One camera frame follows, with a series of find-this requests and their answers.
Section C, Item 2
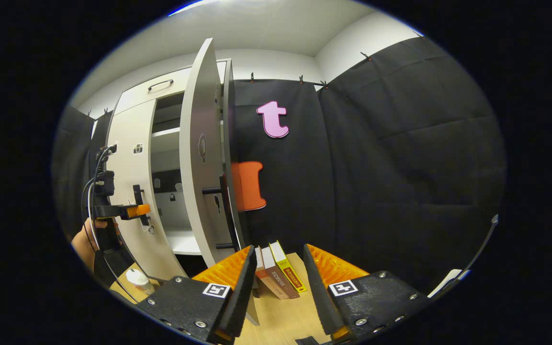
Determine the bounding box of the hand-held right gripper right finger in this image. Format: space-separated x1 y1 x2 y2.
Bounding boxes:
303 243 434 343

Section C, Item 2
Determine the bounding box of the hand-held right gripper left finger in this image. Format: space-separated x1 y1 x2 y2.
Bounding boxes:
136 245 258 345

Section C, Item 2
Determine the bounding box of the grey cabinet door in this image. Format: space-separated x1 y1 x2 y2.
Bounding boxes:
179 38 236 269
106 99 188 281

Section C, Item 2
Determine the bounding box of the grey double-door shoe cabinet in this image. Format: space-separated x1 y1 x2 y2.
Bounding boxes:
106 58 248 281

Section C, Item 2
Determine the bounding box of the white cabinet floor shelf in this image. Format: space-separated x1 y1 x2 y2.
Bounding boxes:
166 230 202 255

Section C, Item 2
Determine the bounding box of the thick white cabinet shelf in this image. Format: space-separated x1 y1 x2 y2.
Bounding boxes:
151 126 182 140

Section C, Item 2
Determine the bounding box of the grey cabinet drawer front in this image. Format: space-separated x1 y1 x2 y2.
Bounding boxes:
113 67 195 115

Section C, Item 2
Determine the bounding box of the orange spine book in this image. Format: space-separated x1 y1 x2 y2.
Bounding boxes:
254 246 290 300

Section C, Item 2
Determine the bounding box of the yellow spine book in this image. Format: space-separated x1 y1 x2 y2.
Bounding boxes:
269 241 308 293

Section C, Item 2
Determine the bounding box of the brown spine book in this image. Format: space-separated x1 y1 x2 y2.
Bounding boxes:
262 246 300 299

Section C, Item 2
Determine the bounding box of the white lidded paper cup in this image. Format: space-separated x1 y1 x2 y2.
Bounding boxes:
126 268 156 295

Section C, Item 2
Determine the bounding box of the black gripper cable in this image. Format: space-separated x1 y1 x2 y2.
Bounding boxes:
81 144 171 303

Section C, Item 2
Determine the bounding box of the black left door handle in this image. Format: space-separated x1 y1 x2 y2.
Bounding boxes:
132 184 151 227

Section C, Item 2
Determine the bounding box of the black door handle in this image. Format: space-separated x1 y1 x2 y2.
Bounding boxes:
203 173 241 251
132 184 151 227

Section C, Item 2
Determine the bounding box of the black right door handle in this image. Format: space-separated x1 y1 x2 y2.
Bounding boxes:
203 173 241 251

